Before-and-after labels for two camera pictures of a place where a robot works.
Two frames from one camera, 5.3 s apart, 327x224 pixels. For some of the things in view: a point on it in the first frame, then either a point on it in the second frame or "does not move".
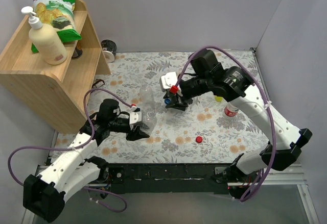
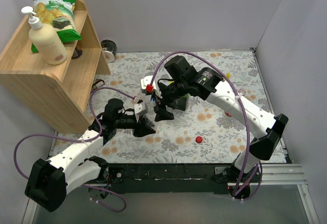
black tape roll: [109, 48] does not move
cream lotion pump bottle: [46, 40] does not move
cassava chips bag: [54, 6] does not move
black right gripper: [177, 99] → [166, 103]
